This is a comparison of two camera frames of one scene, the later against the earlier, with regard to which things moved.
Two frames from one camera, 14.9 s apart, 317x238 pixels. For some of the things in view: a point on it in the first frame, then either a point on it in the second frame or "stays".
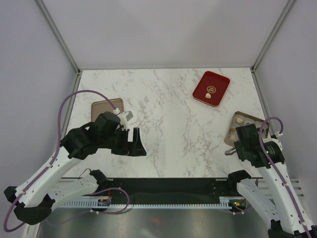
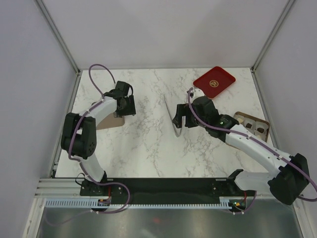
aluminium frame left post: [47, 17] stays
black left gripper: [134, 148] -> [131, 110]
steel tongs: [230, 151] -> [183, 121]
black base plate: [203, 188] stays
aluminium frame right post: [277, 25] stays
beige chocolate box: [239, 119] stays
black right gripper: [238, 146] -> [183, 109]
